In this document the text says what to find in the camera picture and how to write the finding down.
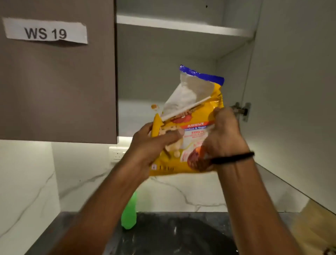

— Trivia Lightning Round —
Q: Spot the person's right forearm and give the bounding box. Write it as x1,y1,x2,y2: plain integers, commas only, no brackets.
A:
215,157,305,255

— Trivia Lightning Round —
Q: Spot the yellow dog food bag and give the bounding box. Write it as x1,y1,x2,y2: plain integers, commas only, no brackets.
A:
149,65,225,177

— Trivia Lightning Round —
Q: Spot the black wristband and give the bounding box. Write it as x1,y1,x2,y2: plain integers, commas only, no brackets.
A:
210,151,255,165

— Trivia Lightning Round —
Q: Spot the white wall switch panel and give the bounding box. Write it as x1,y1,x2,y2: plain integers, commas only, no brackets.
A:
109,146,131,163

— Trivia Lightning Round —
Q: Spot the green plastic water bottle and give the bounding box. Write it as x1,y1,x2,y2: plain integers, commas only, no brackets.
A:
120,190,138,230

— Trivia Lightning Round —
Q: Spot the grey wall cabinet body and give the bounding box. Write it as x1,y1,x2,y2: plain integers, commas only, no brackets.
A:
116,0,263,137

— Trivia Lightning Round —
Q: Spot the brown paper bag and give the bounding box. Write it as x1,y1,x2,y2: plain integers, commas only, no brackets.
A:
290,199,336,255

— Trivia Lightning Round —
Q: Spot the brown cabinet door with label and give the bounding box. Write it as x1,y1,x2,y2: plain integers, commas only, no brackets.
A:
0,0,119,144

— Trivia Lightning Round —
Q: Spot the white cabinet shelf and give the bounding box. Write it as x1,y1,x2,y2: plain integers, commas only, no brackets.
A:
116,14,255,39

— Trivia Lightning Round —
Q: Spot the person's left forearm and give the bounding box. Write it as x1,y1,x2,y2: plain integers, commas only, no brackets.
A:
50,157,150,255

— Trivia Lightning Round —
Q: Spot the brown cabinet door with sheet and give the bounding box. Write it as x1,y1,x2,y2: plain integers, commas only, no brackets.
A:
240,0,336,215

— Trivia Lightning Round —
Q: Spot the white paper label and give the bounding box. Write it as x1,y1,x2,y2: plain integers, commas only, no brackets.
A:
2,17,89,44

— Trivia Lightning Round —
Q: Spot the person's left hand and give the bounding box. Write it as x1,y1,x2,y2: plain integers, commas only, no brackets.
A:
123,122,186,182

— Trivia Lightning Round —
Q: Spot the person's right hand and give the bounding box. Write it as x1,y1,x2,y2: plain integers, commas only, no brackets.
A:
201,106,250,173

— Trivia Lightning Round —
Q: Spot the metal cabinet hinge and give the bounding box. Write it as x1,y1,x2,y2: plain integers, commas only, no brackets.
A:
230,102,252,122

